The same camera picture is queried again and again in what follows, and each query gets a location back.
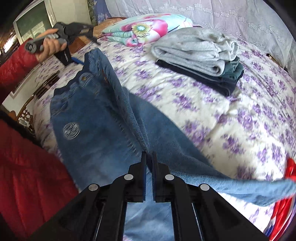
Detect blue denim jeans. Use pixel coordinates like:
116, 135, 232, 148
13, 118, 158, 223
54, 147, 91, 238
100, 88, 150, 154
49, 48, 296, 241

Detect left hand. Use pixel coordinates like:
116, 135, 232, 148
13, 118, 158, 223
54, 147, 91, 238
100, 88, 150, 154
35, 38, 67, 63

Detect red jacket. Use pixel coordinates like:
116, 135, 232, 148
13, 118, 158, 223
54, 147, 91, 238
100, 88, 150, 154
0, 38, 79, 241

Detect teal pink floral quilt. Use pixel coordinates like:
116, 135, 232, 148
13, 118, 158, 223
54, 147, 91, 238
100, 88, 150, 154
101, 14, 193, 47

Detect red blue striped cloth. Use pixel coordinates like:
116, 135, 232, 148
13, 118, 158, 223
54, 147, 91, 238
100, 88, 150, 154
263, 157, 296, 241

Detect purple floral bedspread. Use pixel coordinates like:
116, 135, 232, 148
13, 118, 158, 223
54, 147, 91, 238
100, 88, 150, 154
30, 27, 296, 232

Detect dark navy folded pants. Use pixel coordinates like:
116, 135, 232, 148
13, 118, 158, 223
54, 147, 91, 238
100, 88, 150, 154
156, 59, 240, 97

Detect grey folded sweatpants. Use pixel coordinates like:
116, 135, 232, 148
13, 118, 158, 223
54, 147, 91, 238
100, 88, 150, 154
151, 27, 239, 77

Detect teal folded garment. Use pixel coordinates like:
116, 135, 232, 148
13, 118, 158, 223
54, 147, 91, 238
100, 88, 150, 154
220, 57, 244, 80

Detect lilac lace bed cover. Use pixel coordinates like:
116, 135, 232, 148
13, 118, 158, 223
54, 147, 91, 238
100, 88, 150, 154
106, 0, 295, 78

